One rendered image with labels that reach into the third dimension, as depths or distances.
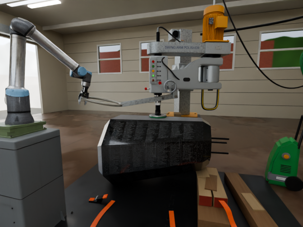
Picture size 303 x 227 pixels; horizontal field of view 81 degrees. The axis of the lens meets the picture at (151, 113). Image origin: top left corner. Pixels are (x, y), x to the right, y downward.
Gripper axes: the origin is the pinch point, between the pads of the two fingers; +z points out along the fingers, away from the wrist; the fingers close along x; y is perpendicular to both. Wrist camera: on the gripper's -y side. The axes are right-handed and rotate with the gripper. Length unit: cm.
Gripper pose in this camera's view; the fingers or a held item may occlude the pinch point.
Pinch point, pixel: (82, 103)
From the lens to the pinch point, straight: 213.1
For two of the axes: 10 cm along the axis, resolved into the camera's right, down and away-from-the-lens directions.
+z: -2.1, 9.7, 1.2
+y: 5.6, 2.2, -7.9
